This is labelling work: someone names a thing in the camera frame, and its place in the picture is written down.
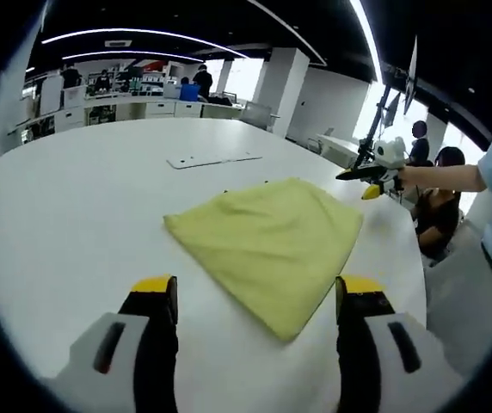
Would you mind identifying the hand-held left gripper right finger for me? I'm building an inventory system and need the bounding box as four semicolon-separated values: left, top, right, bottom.
335;274;464;413

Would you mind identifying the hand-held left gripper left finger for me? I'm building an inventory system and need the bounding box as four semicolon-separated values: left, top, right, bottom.
54;274;180;413

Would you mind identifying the yellow blue dark garment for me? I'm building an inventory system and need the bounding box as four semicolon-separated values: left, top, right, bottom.
163;176;364;343

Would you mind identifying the white template board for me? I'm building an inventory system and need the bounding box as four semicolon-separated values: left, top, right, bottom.
166;151;263;170

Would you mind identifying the person's right hand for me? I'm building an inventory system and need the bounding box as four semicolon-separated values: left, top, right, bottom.
395;167;420;192

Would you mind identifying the white side desk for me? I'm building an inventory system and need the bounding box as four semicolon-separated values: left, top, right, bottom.
316;133;375;161

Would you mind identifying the black monitor stand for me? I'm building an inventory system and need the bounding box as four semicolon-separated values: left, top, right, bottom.
352;35;420;170

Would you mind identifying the grey mesh chair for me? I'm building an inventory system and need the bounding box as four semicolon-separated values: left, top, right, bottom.
241;101;282;131

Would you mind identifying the white square pillar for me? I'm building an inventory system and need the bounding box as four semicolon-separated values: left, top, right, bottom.
251;46;311;139

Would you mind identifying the straight ceiling light strip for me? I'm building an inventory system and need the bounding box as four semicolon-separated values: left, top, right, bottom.
348;0;385;86

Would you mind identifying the long white counter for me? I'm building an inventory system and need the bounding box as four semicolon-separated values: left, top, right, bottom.
7;90;243;135

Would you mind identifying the curved ceiling light strip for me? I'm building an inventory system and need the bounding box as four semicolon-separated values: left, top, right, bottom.
61;50;205;64
40;27;252;59

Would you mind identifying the white upright cabinet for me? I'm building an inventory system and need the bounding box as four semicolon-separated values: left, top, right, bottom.
39;77;63;115

